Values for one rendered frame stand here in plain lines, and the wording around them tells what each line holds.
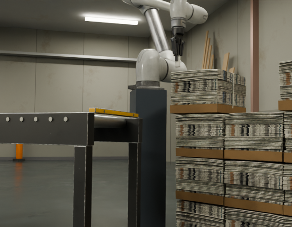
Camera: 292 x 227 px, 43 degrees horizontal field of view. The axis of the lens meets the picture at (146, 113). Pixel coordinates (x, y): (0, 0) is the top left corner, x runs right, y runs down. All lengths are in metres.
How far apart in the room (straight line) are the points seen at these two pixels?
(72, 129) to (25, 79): 8.61
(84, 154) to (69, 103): 8.54
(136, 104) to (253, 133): 0.81
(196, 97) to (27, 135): 0.91
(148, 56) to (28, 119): 1.13
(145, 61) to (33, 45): 7.84
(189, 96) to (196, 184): 0.46
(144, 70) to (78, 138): 1.11
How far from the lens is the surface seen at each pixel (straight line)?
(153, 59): 2.39
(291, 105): 1.76
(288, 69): 1.78
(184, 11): 2.34
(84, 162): 1.35
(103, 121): 1.59
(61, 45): 10.09
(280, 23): 6.10
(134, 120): 1.80
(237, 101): 2.16
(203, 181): 1.96
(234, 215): 1.90
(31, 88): 9.91
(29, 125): 1.48
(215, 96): 1.92
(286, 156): 1.76
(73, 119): 1.37
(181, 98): 2.02
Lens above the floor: 0.73
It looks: 3 degrees up
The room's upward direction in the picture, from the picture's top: 1 degrees clockwise
